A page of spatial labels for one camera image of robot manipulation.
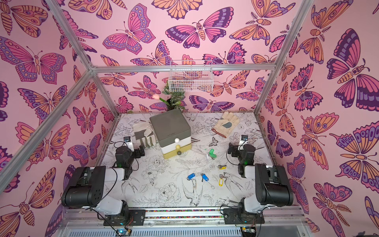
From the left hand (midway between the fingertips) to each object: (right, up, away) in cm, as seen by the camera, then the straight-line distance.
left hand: (137, 143), depth 95 cm
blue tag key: (+43, -19, -7) cm, 48 cm away
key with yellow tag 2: (+54, -14, -4) cm, 56 cm away
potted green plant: (+24, +27, +2) cm, 36 cm away
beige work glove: (+61, +12, +18) cm, 65 cm away
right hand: (+63, 0, -1) cm, 63 cm away
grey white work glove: (0, +5, +11) cm, 13 cm away
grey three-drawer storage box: (+25, +8, -13) cm, 29 cm away
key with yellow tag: (+52, -20, -9) cm, 57 cm away
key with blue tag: (+35, -19, -7) cm, 40 cm away
